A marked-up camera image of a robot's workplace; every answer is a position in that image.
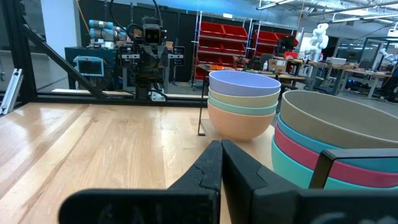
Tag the peach orange bowl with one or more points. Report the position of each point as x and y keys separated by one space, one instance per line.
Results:
x=239 y=127

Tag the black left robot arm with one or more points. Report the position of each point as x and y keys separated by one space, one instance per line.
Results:
x=144 y=87

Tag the magenta bowl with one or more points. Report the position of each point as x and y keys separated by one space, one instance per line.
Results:
x=298 y=157

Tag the turquoise bowl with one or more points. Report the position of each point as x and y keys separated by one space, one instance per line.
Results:
x=289 y=174

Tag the wooden workbench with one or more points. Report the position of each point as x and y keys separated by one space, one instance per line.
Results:
x=367 y=74
x=292 y=76

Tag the blue bowl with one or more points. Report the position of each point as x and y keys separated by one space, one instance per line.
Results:
x=295 y=138

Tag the cardboard box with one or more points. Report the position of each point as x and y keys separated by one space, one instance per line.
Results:
x=277 y=66

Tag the white bottle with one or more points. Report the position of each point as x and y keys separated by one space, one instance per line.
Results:
x=265 y=66

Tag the blue-framed teach pendant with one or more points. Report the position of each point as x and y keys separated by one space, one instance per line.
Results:
x=89 y=67

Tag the dark cabinet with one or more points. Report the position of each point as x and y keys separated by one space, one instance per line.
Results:
x=110 y=62

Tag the metal rack with red bins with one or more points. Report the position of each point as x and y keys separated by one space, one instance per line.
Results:
x=264 y=37
x=217 y=29

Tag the pale yellow-green bowl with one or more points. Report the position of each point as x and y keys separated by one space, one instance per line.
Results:
x=245 y=102

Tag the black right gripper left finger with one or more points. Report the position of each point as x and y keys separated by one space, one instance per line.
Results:
x=174 y=207

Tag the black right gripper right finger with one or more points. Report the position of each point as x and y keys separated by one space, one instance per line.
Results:
x=264 y=203

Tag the silver arm base bracket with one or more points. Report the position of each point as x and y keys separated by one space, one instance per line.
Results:
x=158 y=97

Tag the lavender bowl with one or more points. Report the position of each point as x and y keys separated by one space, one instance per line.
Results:
x=242 y=84

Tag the grey blue-jointed robot arm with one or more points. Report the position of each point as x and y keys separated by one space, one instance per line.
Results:
x=101 y=32

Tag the white box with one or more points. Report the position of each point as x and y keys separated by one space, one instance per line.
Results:
x=335 y=60

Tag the black aluminium table frame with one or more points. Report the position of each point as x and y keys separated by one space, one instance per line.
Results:
x=93 y=101

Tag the silver aluminium extrusion bar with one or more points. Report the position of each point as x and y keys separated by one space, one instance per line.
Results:
x=12 y=90

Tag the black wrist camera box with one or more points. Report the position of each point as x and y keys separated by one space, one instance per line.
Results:
x=152 y=35

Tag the white humanoid robot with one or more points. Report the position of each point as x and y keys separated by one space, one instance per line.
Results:
x=318 y=39

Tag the mint green bowl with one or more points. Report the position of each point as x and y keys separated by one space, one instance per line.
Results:
x=242 y=110

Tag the taupe grey bowl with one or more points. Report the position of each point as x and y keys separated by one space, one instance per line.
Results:
x=326 y=124

